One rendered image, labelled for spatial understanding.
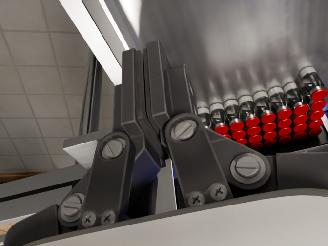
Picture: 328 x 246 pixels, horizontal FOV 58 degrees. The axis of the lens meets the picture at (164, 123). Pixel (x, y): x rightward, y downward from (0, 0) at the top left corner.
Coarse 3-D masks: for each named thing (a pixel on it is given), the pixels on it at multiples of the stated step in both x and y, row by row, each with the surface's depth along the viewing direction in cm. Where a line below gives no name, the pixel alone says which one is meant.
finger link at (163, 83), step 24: (144, 48) 12; (144, 72) 11; (168, 72) 11; (168, 96) 10; (192, 96) 11; (168, 120) 10; (216, 144) 9; (240, 144) 9; (240, 168) 8; (264, 168) 8
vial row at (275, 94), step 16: (256, 96) 44; (272, 96) 43; (288, 96) 42; (304, 96) 42; (208, 112) 46; (224, 112) 45; (240, 112) 44; (256, 112) 43; (272, 112) 42; (288, 112) 41; (304, 112) 42; (208, 128) 43; (224, 128) 43; (240, 128) 43
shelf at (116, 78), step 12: (60, 0) 31; (72, 0) 31; (72, 12) 32; (84, 12) 32; (84, 24) 34; (84, 36) 35; (96, 36) 35; (96, 48) 36; (108, 48) 36; (108, 60) 38; (108, 72) 39; (120, 72) 40
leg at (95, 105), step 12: (96, 60) 91; (96, 72) 88; (84, 84) 87; (96, 84) 85; (84, 96) 82; (96, 96) 82; (84, 108) 79; (96, 108) 80; (84, 120) 76; (96, 120) 78; (84, 132) 74
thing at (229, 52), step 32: (128, 0) 32; (160, 0) 32; (192, 0) 32; (224, 0) 32; (256, 0) 33; (288, 0) 33; (320, 0) 33; (128, 32) 34; (160, 32) 35; (192, 32) 35; (224, 32) 36; (256, 32) 36; (288, 32) 36; (320, 32) 37; (192, 64) 39; (224, 64) 40; (256, 64) 40; (288, 64) 40; (320, 64) 41; (224, 96) 44
